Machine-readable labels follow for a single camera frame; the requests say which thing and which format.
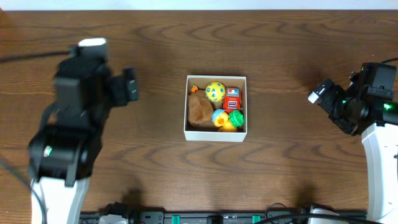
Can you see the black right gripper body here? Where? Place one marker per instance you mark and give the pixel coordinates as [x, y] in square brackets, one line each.
[339, 107]

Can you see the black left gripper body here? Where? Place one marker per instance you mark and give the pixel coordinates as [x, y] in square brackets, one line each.
[125, 90]

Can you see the brown plush toy animal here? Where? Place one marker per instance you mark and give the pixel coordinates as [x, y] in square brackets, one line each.
[200, 109]

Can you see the yellow ball blue letters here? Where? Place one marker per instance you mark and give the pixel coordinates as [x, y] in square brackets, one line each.
[215, 91]

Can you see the yellow rubber duck blue cap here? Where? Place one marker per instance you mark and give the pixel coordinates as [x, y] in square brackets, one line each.
[220, 119]

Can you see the red toy fire truck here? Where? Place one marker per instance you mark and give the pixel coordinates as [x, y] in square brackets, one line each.
[232, 99]

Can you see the green ridged toy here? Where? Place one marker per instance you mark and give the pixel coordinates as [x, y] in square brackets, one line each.
[236, 118]

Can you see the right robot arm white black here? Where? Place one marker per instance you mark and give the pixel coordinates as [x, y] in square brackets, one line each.
[357, 112]

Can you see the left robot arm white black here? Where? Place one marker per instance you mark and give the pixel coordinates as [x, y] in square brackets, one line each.
[64, 150]

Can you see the white cardboard box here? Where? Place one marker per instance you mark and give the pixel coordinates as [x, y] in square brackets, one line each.
[208, 132]

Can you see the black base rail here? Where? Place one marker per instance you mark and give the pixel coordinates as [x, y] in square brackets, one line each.
[122, 213]

